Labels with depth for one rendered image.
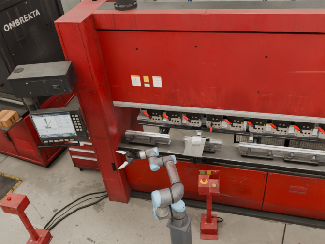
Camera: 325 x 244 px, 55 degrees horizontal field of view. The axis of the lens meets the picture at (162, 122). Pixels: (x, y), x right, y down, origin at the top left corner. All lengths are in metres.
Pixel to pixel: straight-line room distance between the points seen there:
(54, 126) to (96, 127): 0.45
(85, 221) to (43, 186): 0.92
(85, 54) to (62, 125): 0.69
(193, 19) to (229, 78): 0.59
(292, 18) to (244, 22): 0.33
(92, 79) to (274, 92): 1.58
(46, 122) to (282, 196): 2.44
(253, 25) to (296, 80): 0.59
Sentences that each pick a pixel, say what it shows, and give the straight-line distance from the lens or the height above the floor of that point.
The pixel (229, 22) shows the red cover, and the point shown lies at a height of 2.23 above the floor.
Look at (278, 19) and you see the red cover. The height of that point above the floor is 2.26.
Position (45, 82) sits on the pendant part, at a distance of 2.81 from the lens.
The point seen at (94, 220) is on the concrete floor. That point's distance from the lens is 4.01.
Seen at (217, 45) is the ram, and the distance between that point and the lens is 2.64.
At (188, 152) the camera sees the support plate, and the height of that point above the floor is 1.00.
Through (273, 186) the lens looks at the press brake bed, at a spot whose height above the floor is 0.57.
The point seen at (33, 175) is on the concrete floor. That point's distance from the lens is 4.86.
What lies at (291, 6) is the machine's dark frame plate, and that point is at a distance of 2.65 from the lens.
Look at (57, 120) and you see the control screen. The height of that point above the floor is 1.50.
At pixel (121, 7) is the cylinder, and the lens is 2.77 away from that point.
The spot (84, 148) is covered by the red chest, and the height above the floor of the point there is 0.50.
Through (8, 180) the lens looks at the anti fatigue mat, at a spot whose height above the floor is 0.01.
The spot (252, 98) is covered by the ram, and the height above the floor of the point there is 1.55.
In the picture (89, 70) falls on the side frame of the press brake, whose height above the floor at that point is 1.86.
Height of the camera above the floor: 3.14
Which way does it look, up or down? 38 degrees down
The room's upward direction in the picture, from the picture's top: 7 degrees counter-clockwise
